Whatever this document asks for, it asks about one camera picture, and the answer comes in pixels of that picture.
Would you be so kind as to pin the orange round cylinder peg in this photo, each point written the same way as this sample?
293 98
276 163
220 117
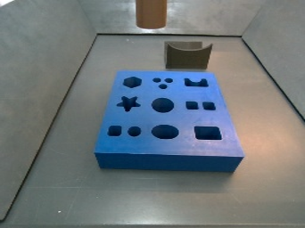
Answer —
151 14

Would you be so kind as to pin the blue shape sorting block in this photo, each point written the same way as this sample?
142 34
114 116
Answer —
166 123

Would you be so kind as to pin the dark grey curved cradle holder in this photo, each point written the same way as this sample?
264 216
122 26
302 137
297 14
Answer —
186 55

